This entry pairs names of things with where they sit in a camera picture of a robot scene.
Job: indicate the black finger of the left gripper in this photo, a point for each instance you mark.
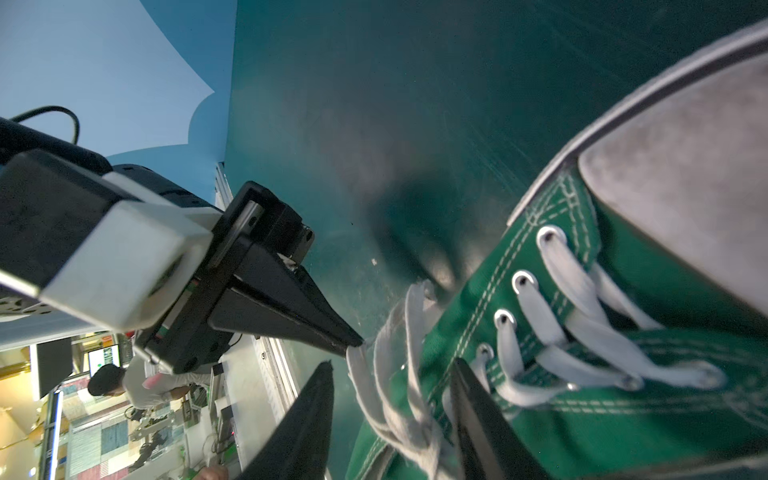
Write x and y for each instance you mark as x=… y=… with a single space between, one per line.
x=238 y=312
x=263 y=275

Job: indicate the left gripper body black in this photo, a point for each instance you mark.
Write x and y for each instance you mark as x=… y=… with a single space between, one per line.
x=183 y=340

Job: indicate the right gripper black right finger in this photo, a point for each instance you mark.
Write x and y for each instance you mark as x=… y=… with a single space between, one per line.
x=487 y=446

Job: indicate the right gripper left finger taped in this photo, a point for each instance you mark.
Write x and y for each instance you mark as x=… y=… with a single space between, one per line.
x=299 y=446

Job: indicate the green canvas sneaker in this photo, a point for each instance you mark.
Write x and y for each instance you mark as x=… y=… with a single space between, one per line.
x=619 y=328

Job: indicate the person in grey shirt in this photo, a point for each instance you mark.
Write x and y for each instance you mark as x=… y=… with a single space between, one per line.
x=142 y=390

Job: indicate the dark monitor screen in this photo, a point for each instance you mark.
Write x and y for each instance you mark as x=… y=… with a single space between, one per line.
x=51 y=364

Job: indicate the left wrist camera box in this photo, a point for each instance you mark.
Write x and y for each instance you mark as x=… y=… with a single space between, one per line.
x=102 y=248

